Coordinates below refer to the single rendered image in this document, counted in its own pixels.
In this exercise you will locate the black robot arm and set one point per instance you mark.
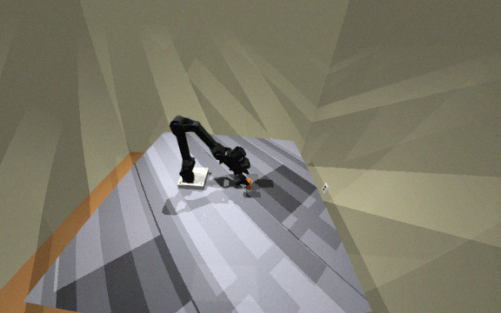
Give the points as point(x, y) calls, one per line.
point(180, 125)

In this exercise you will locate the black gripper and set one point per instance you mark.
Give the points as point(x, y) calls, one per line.
point(240, 179)

